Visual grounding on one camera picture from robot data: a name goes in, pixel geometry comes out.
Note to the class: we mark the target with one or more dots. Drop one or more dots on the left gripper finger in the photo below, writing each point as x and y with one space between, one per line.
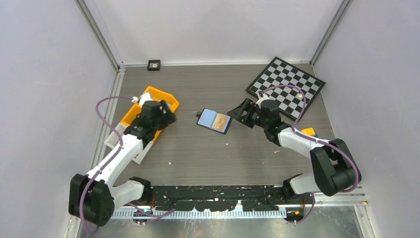
168 118
165 107

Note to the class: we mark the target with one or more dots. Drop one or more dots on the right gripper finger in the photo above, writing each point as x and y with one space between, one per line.
247 104
238 114

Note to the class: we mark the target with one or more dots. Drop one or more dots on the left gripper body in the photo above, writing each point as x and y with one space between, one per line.
160 122

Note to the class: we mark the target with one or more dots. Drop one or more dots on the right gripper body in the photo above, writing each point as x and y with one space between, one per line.
255 116

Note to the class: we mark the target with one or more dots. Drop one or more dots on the black leather card holder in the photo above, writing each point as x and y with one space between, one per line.
213 120

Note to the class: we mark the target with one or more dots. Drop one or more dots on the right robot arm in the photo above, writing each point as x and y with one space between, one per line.
334 169

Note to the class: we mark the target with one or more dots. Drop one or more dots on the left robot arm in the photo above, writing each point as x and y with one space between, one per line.
93 196

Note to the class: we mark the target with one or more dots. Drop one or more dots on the yellow plastic bin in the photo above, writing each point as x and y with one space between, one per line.
159 95
134 115

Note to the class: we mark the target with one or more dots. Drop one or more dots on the small black square box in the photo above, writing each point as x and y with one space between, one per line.
154 65

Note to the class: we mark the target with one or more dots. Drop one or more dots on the white plastic tray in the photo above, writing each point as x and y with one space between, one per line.
125 147

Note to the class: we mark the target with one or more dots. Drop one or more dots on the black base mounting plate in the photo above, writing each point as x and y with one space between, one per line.
217 198

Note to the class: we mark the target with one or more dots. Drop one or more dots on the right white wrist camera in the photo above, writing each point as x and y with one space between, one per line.
262 96

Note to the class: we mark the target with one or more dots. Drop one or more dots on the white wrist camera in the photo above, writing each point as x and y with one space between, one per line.
262 96
140 100

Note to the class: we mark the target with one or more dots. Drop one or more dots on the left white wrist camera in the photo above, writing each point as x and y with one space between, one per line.
140 100

